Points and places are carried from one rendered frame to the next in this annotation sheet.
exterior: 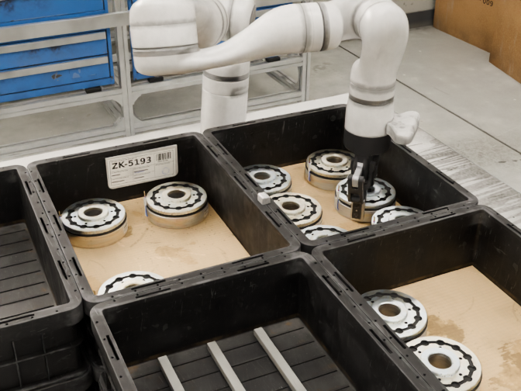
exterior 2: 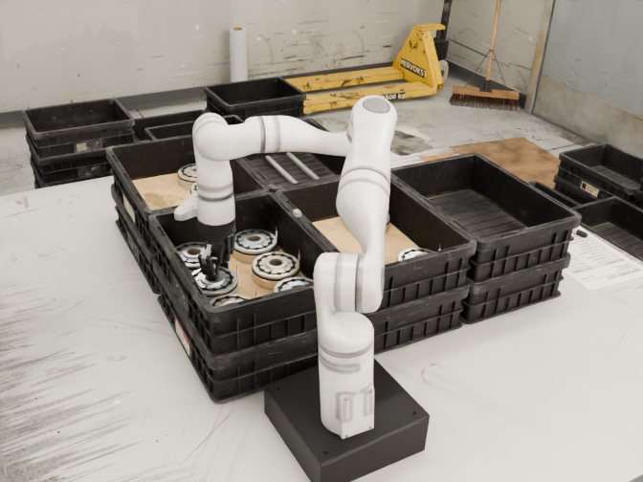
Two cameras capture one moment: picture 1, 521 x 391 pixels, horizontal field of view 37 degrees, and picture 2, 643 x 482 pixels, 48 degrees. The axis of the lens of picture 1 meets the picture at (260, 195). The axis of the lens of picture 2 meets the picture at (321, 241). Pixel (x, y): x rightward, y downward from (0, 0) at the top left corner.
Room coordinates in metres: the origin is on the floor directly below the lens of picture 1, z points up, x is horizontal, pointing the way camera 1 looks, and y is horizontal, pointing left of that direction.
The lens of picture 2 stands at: (2.38, -0.03, 1.69)
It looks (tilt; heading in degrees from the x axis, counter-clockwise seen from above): 31 degrees down; 177
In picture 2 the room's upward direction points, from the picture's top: 3 degrees clockwise
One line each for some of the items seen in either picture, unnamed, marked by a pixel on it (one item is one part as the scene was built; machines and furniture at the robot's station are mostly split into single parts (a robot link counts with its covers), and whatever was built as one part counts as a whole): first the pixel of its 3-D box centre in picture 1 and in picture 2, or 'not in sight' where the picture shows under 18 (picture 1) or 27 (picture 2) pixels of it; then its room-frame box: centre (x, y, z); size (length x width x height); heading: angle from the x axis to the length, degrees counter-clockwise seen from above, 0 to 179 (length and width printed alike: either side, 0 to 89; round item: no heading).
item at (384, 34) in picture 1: (377, 51); (212, 155); (1.11, -0.17, 1.12); 0.09 x 0.07 x 0.15; 13
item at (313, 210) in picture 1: (290, 209); (276, 265); (1.08, -0.05, 0.86); 0.10 x 0.10 x 0.01
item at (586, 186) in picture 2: not in sight; (608, 200); (-0.33, 1.36, 0.31); 0.40 x 0.30 x 0.34; 27
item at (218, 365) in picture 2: not in sight; (246, 310); (1.11, -0.11, 0.76); 0.40 x 0.30 x 0.12; 25
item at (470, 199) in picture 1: (329, 169); (245, 248); (1.11, -0.11, 0.92); 0.40 x 0.30 x 0.02; 25
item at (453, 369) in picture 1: (439, 361); not in sight; (0.72, -0.22, 0.86); 0.05 x 0.05 x 0.01
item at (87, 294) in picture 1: (153, 208); (370, 220); (0.98, 0.16, 0.92); 0.40 x 0.30 x 0.02; 25
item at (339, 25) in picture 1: (353, 22); (232, 138); (1.12, -0.13, 1.16); 0.14 x 0.09 x 0.07; 103
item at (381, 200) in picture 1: (365, 192); (212, 280); (1.14, -0.18, 0.86); 0.10 x 0.10 x 0.01
